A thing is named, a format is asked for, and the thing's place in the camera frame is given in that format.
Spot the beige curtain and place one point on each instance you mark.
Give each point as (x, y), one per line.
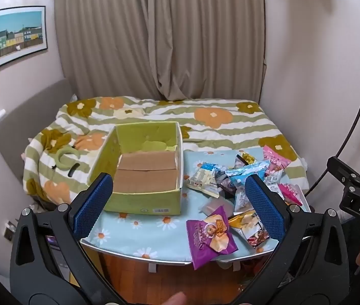
(160, 38)

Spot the white blue snack packet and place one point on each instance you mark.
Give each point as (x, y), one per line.
(203, 174)

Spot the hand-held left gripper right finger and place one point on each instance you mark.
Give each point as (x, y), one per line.
(264, 209)

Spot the pink red snack packet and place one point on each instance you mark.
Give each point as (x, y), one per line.
(291, 193)

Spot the floral striped blanket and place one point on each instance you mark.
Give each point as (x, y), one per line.
(230, 127)

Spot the white table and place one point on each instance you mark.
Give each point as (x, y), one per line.
(153, 267)

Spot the green cardboard box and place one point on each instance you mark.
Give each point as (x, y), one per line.
(145, 203)

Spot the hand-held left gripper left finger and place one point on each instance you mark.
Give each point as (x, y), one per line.
(94, 206)

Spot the translucent snack packet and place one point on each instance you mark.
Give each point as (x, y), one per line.
(214, 206)

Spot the wall socket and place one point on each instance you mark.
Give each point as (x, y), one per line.
(9, 229)

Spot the purple snack packet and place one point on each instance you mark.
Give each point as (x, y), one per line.
(208, 238)

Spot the brown red snack packet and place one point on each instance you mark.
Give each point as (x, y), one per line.
(256, 236)

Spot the blue daisy tablecloth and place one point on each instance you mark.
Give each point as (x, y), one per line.
(154, 232)

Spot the small light blue snack packet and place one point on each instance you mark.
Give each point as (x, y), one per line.
(241, 197)

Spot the framed wall picture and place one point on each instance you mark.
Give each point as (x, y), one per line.
(18, 35)

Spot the person's left hand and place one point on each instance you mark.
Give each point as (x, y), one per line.
(173, 299)

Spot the yellow snack packet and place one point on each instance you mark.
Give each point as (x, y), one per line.
(243, 220)

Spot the green plush toy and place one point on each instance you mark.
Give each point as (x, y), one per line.
(59, 160)

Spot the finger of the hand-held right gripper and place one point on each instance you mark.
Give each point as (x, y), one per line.
(341, 166)

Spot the gold snack packet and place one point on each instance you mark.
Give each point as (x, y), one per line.
(248, 158)

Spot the grey brown snack packet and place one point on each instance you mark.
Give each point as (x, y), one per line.
(227, 184)

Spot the grey padded headboard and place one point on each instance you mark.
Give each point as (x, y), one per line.
(24, 117)

